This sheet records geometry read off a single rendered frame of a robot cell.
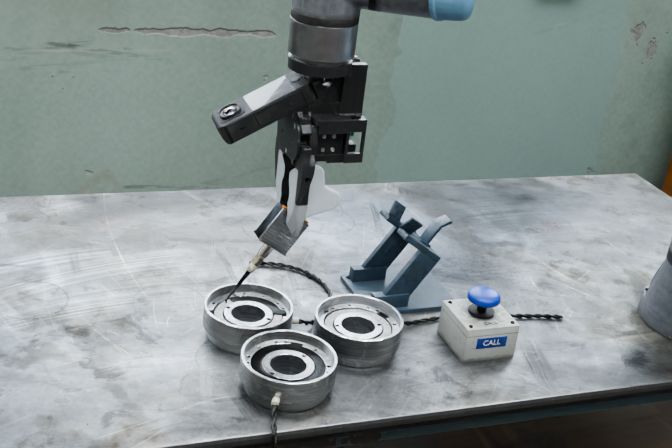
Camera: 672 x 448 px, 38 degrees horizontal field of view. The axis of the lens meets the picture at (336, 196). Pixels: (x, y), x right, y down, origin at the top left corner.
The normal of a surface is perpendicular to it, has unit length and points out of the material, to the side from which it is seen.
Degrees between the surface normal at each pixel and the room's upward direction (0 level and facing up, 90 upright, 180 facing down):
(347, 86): 90
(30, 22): 90
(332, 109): 90
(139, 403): 0
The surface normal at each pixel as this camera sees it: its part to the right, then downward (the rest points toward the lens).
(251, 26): 0.33, 0.41
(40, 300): 0.11, -0.91
